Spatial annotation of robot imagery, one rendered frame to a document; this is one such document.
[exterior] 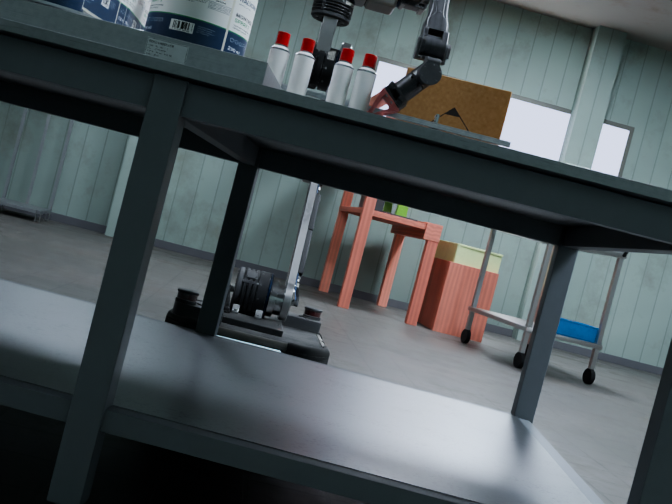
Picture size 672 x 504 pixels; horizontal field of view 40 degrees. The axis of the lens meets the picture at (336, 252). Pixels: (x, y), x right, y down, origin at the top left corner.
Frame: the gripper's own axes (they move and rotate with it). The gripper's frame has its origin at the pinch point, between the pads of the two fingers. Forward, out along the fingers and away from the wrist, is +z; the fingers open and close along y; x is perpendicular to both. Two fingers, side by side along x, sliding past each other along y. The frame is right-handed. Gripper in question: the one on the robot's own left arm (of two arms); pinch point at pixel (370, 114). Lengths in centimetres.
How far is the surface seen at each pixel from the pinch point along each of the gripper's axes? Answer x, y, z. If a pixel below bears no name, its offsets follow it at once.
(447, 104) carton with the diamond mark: 8.3, -20.2, -20.6
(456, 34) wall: -90, -734, -177
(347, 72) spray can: -12.0, 2.4, -1.3
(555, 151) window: 69, -747, -192
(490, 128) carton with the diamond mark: 20.8, -19.2, -26.2
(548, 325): 78, -38, -9
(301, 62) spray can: -21.0, 2.7, 6.8
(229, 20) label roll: -23, 66, 16
